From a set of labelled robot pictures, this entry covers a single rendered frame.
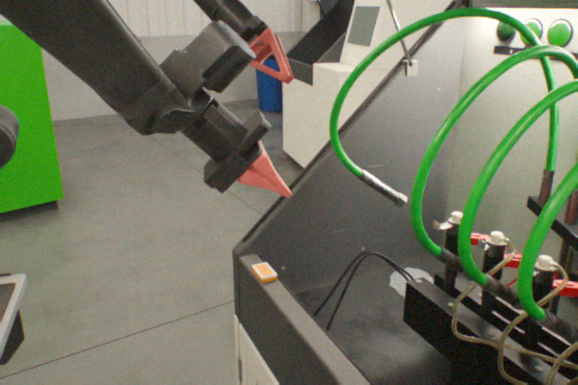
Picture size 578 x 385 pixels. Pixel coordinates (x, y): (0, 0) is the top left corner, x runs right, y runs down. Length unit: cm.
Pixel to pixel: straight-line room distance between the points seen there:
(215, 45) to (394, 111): 62
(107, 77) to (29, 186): 349
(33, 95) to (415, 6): 267
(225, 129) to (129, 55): 19
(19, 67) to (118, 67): 332
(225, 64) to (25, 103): 326
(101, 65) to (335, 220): 77
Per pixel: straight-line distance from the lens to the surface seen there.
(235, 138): 59
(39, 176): 390
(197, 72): 55
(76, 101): 709
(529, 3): 105
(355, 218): 112
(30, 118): 380
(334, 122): 81
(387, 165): 113
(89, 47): 39
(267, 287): 92
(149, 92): 47
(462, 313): 84
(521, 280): 57
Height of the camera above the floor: 143
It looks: 18 degrees down
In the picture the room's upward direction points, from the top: straight up
